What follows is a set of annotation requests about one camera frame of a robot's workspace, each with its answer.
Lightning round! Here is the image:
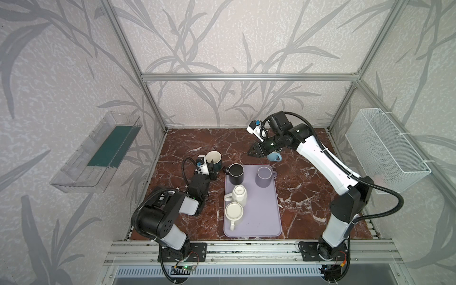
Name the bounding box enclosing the light blue mug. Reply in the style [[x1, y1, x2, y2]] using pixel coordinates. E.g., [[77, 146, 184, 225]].
[[267, 152, 283, 162]]

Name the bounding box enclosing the lavender mug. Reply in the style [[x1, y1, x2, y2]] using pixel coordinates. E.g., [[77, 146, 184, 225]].
[[255, 166, 277, 188]]

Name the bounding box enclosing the dark green mug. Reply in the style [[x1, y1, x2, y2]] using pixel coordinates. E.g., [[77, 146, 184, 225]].
[[205, 150, 222, 173]]

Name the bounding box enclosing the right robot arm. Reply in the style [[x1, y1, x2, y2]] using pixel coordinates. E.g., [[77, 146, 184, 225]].
[[247, 111, 404, 253]]

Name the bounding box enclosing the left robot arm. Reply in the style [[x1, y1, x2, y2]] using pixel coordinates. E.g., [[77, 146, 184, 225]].
[[131, 154, 222, 256]]

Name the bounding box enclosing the black enamel mug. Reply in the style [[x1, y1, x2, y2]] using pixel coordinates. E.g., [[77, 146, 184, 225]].
[[222, 163, 244, 185]]

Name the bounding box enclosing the white faceted mug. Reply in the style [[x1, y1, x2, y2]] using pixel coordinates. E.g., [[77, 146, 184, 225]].
[[224, 185, 248, 207]]

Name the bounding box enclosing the cream round mug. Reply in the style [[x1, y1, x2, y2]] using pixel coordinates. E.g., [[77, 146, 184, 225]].
[[224, 202, 244, 231]]

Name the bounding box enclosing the lavender plastic tray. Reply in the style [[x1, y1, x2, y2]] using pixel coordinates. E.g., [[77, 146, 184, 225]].
[[223, 165, 282, 238]]

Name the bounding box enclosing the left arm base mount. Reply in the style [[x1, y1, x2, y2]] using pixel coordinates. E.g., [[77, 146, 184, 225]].
[[158, 242, 208, 262]]

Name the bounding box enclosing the aluminium cage frame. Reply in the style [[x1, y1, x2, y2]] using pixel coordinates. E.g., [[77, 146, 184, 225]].
[[97, 0, 456, 207]]

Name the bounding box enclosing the white wire mesh basket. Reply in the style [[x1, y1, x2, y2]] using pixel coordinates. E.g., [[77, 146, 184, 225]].
[[346, 108, 432, 193]]

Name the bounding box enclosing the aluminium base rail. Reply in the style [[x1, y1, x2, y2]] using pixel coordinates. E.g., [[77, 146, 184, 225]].
[[103, 239, 403, 266]]

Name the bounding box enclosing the clear acrylic wall shelf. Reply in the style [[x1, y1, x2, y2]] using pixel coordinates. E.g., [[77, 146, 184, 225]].
[[50, 111, 143, 194]]

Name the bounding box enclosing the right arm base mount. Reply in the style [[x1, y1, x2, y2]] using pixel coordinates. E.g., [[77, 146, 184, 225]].
[[298, 241, 348, 262]]

